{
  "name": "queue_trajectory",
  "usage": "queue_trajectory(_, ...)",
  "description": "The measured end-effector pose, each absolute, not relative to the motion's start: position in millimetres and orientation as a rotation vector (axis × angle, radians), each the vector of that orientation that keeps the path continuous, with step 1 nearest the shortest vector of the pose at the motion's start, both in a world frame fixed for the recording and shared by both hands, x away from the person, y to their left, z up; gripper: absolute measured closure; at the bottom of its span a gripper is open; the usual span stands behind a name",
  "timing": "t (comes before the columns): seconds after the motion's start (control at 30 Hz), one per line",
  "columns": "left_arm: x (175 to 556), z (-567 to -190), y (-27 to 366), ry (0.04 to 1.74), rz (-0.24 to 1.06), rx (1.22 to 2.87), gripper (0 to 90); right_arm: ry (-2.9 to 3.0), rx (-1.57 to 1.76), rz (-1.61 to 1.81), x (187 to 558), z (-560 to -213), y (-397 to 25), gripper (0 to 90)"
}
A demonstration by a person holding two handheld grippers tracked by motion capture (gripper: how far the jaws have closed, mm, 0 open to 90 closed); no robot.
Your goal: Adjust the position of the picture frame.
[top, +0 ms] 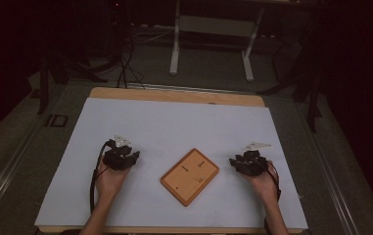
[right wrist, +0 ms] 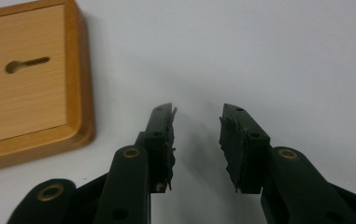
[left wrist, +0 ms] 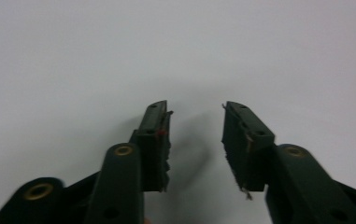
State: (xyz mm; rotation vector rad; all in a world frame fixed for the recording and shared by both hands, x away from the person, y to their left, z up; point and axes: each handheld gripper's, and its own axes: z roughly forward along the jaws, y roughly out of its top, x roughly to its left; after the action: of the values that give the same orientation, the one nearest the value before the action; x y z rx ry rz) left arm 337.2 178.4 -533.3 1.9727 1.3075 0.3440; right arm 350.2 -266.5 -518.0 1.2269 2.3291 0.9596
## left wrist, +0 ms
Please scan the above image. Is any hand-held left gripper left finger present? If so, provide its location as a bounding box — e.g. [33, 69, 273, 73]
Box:
[128, 99, 174, 193]

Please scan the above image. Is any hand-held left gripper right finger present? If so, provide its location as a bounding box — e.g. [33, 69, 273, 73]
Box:
[221, 100, 277, 201]

